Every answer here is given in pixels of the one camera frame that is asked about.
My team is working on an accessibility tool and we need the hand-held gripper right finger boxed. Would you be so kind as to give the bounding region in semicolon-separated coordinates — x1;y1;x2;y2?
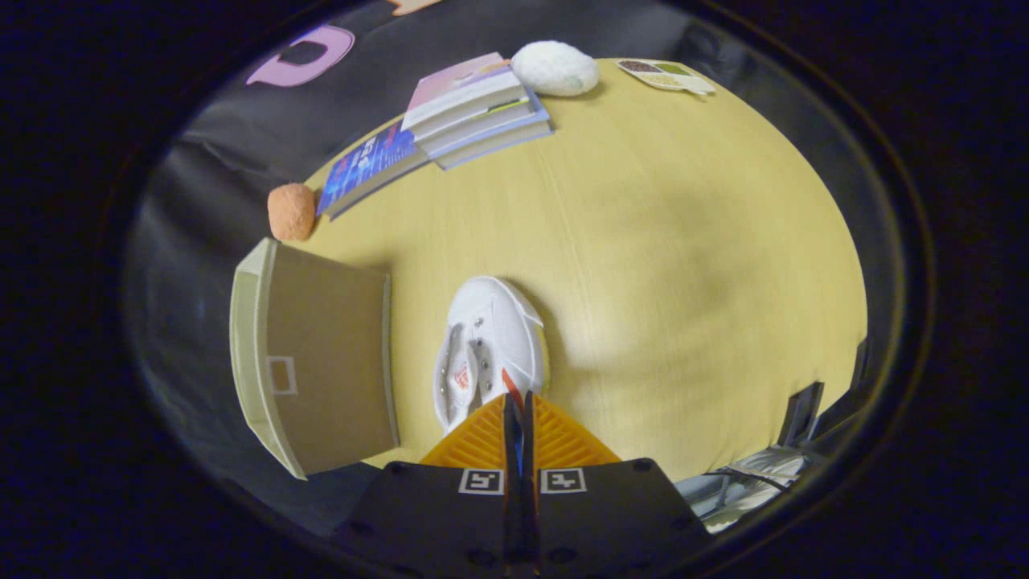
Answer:
521;391;712;579

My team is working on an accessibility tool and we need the dark chair frame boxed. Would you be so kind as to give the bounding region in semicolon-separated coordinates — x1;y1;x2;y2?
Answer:
774;381;826;451

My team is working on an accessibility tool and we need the white fluffy ball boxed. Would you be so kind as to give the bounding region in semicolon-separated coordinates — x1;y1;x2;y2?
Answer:
510;39;601;98

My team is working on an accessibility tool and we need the pale blue cover book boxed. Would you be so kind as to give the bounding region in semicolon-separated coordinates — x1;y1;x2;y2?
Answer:
434;111;555;172

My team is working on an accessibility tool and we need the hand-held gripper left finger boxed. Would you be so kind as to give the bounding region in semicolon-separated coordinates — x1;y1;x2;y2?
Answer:
331;392;522;579

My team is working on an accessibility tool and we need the pink cover book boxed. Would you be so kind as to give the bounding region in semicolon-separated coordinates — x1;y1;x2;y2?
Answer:
401;51;525;134

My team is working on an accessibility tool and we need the beige fabric storage box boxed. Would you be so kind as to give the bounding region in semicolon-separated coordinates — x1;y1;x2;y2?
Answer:
228;236;401;482

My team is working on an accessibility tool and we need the orange sponge ball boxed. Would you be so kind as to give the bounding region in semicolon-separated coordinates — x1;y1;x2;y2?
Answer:
266;182;318;243

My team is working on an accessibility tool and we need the white book with green tab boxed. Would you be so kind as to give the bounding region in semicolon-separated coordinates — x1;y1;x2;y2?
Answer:
416;84;547;158

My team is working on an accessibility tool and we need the small compartment palette tray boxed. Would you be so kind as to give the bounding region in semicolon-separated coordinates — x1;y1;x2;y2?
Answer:
617;58;717;97

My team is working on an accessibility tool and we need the white striped canvas shoe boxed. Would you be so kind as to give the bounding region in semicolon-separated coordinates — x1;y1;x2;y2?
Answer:
432;275;552;436

